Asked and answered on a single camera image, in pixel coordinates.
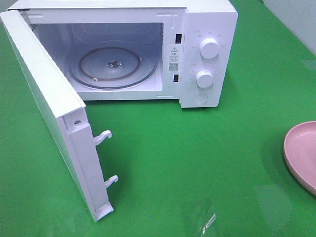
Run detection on white microwave knob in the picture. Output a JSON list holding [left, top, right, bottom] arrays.
[[196, 70, 214, 88], [199, 37, 220, 59]]

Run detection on white microwave door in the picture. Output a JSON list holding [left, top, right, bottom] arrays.
[[0, 10, 118, 221]]

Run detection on pink plate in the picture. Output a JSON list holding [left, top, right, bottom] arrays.
[[283, 121, 316, 195]]

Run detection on round microwave door button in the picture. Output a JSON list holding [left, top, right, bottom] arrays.
[[193, 93, 208, 105]]

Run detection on white microwave oven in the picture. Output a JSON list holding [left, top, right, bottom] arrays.
[[5, 0, 238, 108]]

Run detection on glass microwave turntable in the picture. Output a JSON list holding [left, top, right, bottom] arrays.
[[68, 40, 160, 90]]

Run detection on green table mat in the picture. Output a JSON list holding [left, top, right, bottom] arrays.
[[0, 0, 316, 237]]

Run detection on clear tape patch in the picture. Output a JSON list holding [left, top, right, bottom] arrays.
[[180, 198, 221, 237], [254, 185, 293, 229]]

